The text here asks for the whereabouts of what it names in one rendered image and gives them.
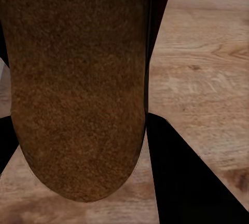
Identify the sandal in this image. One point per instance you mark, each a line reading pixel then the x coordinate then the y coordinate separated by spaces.
pixel 79 72

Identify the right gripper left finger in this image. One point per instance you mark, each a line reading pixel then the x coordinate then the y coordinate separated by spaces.
pixel 8 141

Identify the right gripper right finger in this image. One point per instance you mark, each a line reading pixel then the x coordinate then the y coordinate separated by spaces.
pixel 187 190

